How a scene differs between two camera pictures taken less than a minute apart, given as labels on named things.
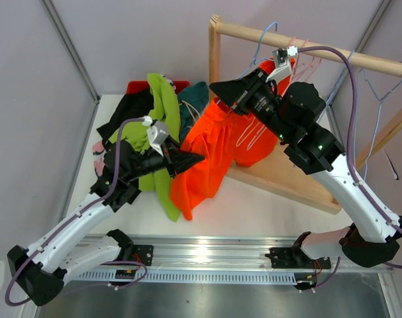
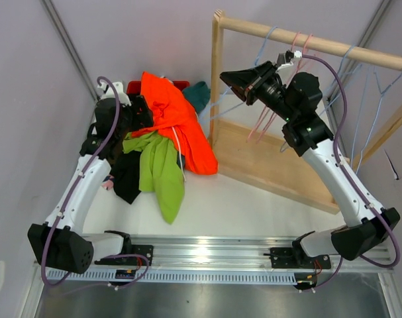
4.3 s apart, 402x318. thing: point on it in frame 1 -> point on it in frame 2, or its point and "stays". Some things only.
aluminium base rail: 208,259 stays
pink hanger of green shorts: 303,59 -> 261,115
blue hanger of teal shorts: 382,101 -> 379,94
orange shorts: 223,136 -> 175,116
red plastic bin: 135,87 stays
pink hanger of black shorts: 304,70 -> 266,117
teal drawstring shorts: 192,100 stays
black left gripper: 179,160 -> 144,119
